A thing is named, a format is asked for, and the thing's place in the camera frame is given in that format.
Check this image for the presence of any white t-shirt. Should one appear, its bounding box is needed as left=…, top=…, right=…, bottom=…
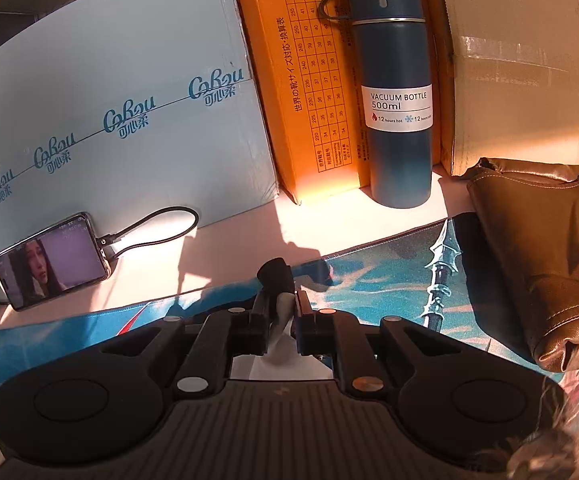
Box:
left=255, top=257, right=311, bottom=366

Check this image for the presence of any black smartphone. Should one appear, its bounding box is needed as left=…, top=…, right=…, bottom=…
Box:
left=0, top=212, right=111, bottom=311

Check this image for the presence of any light blue carton box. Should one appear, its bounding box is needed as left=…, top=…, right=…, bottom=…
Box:
left=0, top=0, right=277, bottom=250

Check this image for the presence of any orange cardboard box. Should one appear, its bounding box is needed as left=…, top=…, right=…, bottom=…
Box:
left=238, top=0, right=438, bottom=203

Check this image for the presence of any dark blue vacuum bottle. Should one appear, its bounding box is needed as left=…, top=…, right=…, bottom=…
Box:
left=318, top=0, right=434, bottom=209

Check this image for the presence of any brown cardboard box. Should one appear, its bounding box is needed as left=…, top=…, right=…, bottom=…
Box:
left=441, top=0, right=579, bottom=176

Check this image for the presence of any black charging cable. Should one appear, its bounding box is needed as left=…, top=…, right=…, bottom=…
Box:
left=96, top=206, right=200, bottom=262

